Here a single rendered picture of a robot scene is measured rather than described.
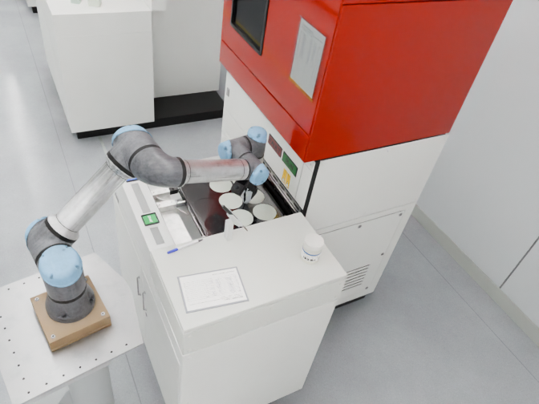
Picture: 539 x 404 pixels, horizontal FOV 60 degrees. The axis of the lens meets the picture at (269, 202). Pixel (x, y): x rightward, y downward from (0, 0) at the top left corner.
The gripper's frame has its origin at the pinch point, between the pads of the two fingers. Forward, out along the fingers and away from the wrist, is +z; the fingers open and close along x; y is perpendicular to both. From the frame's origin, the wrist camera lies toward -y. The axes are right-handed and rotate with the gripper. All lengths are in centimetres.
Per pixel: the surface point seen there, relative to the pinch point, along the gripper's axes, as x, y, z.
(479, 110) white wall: -66, 154, -5
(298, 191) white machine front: -19.6, 7.9, -11.8
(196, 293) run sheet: -15, -53, -6
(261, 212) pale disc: -8.6, 0.4, 1.3
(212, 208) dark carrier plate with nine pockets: 8.8, -10.4, 1.4
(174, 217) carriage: 18.5, -23.3, 3.3
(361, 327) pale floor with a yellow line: -64, 44, 91
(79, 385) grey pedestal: 15, -82, 45
